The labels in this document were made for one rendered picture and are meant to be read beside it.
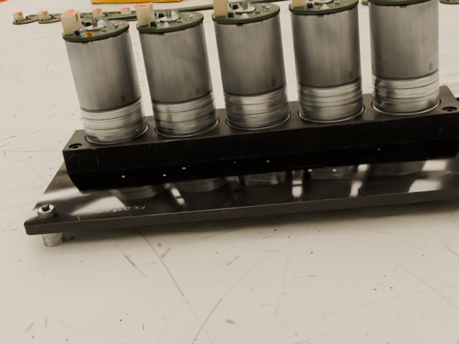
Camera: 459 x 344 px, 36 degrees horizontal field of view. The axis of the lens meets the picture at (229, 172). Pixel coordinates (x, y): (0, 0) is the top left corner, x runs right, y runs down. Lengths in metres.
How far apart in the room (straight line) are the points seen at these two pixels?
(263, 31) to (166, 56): 0.04
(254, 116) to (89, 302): 0.09
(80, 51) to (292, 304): 0.12
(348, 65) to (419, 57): 0.02
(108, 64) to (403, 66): 0.11
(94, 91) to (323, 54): 0.08
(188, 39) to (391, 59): 0.07
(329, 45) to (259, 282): 0.09
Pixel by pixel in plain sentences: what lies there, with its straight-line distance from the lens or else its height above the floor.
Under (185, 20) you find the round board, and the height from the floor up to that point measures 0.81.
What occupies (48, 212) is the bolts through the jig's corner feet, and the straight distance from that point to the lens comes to 0.25.
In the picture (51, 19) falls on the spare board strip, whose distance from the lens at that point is 0.63.
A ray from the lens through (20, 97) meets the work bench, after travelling 0.43.
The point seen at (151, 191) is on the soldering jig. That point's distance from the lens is 0.25.
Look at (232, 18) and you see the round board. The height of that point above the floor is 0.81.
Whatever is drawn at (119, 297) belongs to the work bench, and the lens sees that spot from 0.22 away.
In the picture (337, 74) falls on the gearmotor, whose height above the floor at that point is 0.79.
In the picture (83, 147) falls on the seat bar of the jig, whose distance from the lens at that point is 0.27.
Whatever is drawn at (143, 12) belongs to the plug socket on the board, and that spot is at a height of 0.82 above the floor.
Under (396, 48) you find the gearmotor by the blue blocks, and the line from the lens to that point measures 0.26.
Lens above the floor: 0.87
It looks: 25 degrees down
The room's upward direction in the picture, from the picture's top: 8 degrees counter-clockwise
